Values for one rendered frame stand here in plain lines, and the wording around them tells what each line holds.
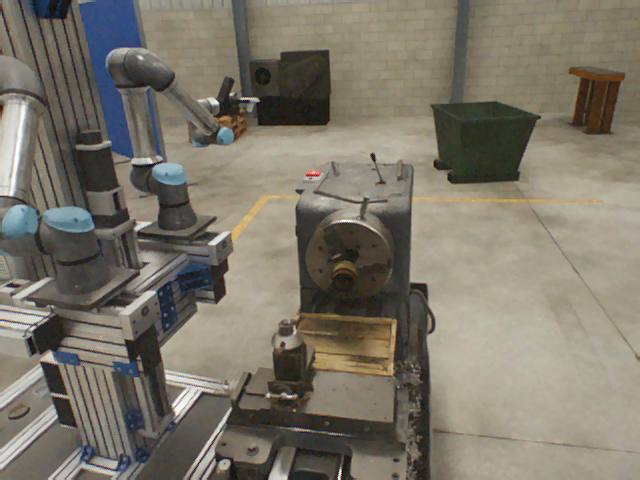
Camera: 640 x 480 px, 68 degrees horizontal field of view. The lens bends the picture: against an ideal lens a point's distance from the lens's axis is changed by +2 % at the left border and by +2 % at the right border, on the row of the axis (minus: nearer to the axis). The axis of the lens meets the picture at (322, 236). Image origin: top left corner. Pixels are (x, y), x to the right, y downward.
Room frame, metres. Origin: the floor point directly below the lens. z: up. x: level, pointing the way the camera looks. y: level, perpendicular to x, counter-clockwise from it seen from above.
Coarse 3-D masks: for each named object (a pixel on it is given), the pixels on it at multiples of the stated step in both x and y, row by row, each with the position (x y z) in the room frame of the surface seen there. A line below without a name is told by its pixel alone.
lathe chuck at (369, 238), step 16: (320, 224) 1.63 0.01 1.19; (336, 224) 1.53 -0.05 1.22; (352, 224) 1.52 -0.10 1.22; (368, 224) 1.52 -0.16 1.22; (320, 240) 1.54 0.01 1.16; (352, 240) 1.52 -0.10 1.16; (368, 240) 1.51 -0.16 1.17; (384, 240) 1.49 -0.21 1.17; (320, 256) 1.54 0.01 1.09; (368, 256) 1.51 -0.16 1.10; (384, 256) 1.49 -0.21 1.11; (320, 272) 1.54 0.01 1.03; (352, 288) 1.52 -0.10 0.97; (368, 288) 1.51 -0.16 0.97
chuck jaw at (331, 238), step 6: (324, 228) 1.54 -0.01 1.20; (330, 228) 1.53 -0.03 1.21; (324, 234) 1.51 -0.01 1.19; (330, 234) 1.49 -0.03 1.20; (336, 234) 1.52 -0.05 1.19; (324, 240) 1.50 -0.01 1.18; (330, 240) 1.49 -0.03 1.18; (336, 240) 1.49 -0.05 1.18; (330, 246) 1.49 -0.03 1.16; (336, 246) 1.47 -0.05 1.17; (342, 246) 1.50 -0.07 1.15; (330, 252) 1.47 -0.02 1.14; (336, 252) 1.47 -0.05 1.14; (342, 252) 1.47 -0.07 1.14; (336, 258) 1.45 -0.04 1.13; (342, 258) 1.44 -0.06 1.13
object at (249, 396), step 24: (240, 384) 1.02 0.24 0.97; (264, 384) 1.02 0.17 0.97; (312, 384) 1.01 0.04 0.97; (336, 384) 1.01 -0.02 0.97; (360, 384) 1.00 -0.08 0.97; (384, 384) 1.00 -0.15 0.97; (240, 408) 0.94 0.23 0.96; (264, 408) 0.93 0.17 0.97; (312, 408) 0.92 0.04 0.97; (336, 408) 0.92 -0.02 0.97; (360, 408) 0.92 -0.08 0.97; (384, 408) 0.91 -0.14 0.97; (384, 432) 0.87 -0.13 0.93
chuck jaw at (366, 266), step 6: (360, 258) 1.50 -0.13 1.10; (366, 258) 1.50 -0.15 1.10; (372, 258) 1.50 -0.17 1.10; (378, 258) 1.50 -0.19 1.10; (384, 258) 1.50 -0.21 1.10; (360, 264) 1.46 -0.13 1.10; (366, 264) 1.45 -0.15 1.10; (372, 264) 1.45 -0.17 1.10; (378, 264) 1.46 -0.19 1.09; (384, 264) 1.45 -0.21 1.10; (390, 264) 1.49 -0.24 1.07; (360, 270) 1.43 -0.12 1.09; (366, 270) 1.45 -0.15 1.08; (372, 270) 1.45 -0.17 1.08; (378, 270) 1.46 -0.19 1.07; (384, 270) 1.45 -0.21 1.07; (360, 276) 1.43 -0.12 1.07
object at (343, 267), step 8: (336, 264) 1.43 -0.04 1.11; (344, 264) 1.42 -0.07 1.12; (352, 264) 1.43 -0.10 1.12; (336, 272) 1.40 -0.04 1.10; (344, 272) 1.38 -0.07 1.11; (352, 272) 1.40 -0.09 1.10; (336, 280) 1.41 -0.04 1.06; (344, 280) 1.43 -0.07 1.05; (352, 280) 1.37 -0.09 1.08; (336, 288) 1.38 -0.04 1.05; (344, 288) 1.38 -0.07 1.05
